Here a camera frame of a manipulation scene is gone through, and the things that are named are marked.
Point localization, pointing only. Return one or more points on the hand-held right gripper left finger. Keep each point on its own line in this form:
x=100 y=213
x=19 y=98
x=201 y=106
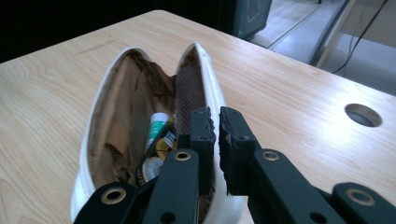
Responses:
x=202 y=140

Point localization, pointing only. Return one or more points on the light wooden furniture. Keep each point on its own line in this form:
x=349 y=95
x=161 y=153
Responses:
x=336 y=31

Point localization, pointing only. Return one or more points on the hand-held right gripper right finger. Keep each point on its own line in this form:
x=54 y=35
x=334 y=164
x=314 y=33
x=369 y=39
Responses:
x=238 y=149

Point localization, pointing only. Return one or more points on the white glue stick green label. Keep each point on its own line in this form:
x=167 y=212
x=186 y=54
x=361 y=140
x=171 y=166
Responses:
x=157 y=126

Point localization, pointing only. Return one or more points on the dark cabinet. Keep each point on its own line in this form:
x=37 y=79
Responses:
x=246 y=15

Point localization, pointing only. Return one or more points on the white pencil case brown lining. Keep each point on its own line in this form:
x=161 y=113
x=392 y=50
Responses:
x=124 y=102

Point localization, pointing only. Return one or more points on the clear correction tape dispenser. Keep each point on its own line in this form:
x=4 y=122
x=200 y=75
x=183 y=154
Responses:
x=155 y=161

